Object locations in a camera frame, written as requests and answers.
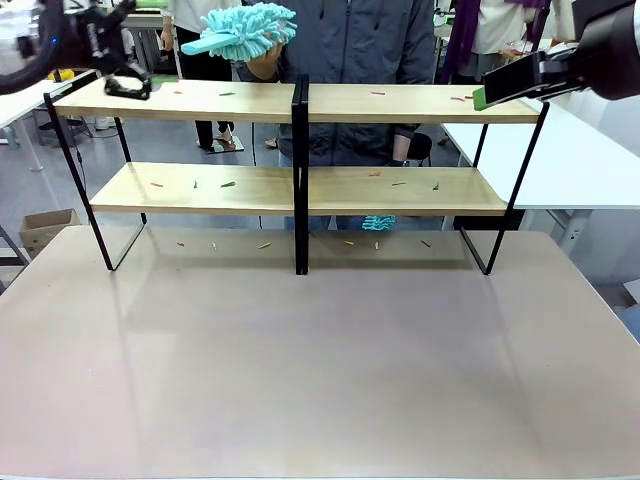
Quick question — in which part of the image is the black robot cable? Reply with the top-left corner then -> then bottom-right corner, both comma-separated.
0,29 -> 59,96

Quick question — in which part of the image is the person's left forearm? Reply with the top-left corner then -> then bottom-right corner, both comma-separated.
392,122 -> 419,164

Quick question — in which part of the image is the wooden shelf unit black frame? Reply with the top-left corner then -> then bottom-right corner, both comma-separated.
292,82 -> 551,276
43,74 -> 310,277

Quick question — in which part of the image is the cardboard box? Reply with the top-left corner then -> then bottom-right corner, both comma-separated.
18,208 -> 82,261

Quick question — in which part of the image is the white table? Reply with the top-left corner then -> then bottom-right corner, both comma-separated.
440,92 -> 640,211
0,69 -> 96,132

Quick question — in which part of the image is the person's right hand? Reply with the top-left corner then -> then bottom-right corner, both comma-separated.
246,41 -> 285,82

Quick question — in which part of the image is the bystander in white shirt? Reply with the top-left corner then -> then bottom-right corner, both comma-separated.
469,0 -> 576,84

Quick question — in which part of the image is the floor scale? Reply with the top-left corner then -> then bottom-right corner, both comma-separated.
209,137 -> 246,154

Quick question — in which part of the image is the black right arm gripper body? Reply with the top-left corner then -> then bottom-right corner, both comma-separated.
573,6 -> 640,102

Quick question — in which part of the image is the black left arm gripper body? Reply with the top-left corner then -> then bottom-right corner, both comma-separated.
69,5 -> 133,72

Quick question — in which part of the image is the bystander in black trousers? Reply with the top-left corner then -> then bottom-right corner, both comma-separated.
159,0 -> 237,151

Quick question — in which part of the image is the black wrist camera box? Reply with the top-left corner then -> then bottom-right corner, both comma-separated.
571,0 -> 636,41

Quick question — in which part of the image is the person in grey jacket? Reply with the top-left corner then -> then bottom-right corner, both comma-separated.
233,0 -> 437,232

